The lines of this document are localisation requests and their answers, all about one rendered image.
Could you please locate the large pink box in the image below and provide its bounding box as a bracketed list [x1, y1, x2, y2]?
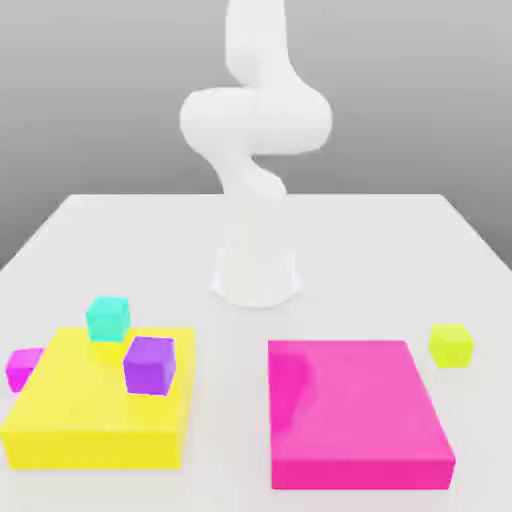
[267, 339, 457, 491]

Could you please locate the small magenta cube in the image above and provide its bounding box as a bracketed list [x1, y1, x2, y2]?
[4, 347, 44, 394]

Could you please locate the small lime cube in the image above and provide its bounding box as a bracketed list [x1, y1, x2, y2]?
[428, 323, 476, 369]

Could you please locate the small cyan cube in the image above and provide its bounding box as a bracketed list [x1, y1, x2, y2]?
[85, 296, 132, 344]

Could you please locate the large yellow box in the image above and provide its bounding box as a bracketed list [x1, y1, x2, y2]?
[0, 327, 197, 471]

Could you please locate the small purple cube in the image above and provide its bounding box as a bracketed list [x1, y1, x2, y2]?
[122, 336, 177, 398]

